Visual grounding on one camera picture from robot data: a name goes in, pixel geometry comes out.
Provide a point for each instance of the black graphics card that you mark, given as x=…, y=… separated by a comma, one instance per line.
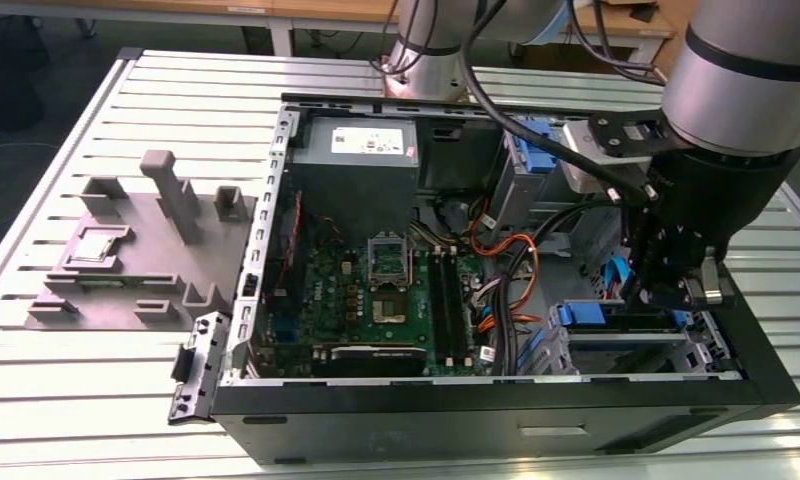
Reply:
x=374, y=360

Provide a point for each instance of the grey power supply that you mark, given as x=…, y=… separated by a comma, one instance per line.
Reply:
x=354, y=195

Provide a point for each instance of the wooden desk with white frame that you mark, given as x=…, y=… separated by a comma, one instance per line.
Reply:
x=641, y=27
x=174, y=10

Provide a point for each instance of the grey parts rack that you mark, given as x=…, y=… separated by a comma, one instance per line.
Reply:
x=154, y=260

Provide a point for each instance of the metal optical drive cage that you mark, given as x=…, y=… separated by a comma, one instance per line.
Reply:
x=527, y=195

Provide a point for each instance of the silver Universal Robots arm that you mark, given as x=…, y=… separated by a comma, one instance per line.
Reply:
x=741, y=75

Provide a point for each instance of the brown wooden cabinet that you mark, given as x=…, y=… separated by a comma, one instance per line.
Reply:
x=681, y=12

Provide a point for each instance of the blue drive latch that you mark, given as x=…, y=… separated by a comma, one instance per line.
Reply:
x=540, y=160

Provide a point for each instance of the hard disk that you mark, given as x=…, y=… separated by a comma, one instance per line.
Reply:
x=581, y=315

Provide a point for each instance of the grey card retainer bracket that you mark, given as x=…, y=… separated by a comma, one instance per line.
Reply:
x=196, y=370

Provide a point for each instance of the blue VGA port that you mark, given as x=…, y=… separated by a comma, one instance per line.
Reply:
x=286, y=330

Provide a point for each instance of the CPU socket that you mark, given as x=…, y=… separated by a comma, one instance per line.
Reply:
x=392, y=310

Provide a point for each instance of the black office chair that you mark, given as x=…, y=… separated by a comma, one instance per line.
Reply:
x=7, y=75

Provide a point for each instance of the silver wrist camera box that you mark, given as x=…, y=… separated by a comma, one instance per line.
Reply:
x=583, y=142

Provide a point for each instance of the green motherboard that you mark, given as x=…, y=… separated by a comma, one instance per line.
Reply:
x=327, y=280

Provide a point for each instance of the green RAM stick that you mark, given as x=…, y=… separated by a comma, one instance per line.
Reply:
x=107, y=281

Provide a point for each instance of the black open PC case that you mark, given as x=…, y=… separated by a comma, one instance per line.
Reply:
x=440, y=420

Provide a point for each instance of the silver CPU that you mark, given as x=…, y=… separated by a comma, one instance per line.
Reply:
x=93, y=247

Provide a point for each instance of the metal disk bay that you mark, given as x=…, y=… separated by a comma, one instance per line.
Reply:
x=614, y=338

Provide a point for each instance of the black RAM slot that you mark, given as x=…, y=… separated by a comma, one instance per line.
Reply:
x=438, y=300
x=456, y=305

